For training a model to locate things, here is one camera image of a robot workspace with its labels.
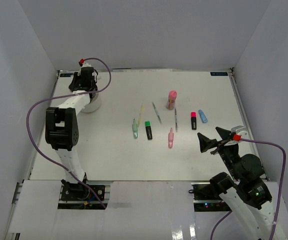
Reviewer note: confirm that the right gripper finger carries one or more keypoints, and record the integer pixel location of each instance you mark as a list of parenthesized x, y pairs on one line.
[(224, 133), (205, 143)]

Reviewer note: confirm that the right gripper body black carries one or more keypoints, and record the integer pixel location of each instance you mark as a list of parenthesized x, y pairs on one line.
[(229, 153)]

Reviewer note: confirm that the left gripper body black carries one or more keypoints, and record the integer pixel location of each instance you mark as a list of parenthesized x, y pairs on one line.
[(77, 79)]

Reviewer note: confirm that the black highlighter pink cap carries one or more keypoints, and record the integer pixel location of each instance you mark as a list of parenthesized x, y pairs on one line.
[(193, 118)]

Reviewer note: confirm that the pink translucent highlighter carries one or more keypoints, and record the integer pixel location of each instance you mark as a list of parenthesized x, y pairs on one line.
[(170, 138)]

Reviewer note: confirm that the grey slim pen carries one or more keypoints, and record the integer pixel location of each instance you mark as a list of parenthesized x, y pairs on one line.
[(176, 119)]

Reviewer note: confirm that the grey white pen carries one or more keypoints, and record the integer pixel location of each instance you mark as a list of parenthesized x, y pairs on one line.
[(157, 113)]

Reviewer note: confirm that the black highlighter green cap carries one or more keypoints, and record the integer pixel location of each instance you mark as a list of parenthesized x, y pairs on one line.
[(148, 130)]

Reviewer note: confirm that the yellow pen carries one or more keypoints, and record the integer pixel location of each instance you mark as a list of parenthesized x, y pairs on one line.
[(140, 115)]

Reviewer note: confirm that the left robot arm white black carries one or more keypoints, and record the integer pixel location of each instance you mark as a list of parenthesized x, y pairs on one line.
[(61, 124)]

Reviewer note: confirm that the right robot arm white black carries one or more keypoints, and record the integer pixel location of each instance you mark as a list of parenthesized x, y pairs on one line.
[(242, 187)]

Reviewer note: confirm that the left blue table label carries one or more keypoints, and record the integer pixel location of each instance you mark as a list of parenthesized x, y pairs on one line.
[(67, 75)]

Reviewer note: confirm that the blue table label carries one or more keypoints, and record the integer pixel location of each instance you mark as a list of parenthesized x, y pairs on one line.
[(218, 73), (67, 75)]

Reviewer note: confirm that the blue highlighter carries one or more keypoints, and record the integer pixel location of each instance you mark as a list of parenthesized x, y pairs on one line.
[(202, 116)]

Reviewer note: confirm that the white round divided organizer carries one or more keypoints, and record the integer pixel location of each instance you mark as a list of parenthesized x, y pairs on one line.
[(94, 104)]

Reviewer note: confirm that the pink capped crayon tube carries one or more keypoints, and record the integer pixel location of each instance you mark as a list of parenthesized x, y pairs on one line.
[(172, 96)]

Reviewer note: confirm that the right blue table label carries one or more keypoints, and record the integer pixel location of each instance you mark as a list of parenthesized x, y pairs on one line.
[(218, 73)]

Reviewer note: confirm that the mint green highlighter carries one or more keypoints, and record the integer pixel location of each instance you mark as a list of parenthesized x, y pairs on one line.
[(135, 129)]

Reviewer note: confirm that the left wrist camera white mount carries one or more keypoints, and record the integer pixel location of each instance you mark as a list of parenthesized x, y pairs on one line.
[(84, 64)]

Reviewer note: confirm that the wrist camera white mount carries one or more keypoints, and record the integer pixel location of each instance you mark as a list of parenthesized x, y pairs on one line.
[(84, 64), (237, 133)]

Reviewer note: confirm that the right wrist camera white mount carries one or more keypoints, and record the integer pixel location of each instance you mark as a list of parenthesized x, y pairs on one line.
[(237, 133)]

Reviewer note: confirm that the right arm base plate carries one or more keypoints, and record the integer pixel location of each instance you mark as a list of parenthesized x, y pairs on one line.
[(206, 200)]

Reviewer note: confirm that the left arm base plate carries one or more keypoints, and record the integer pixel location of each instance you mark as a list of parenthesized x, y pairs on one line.
[(74, 196)]

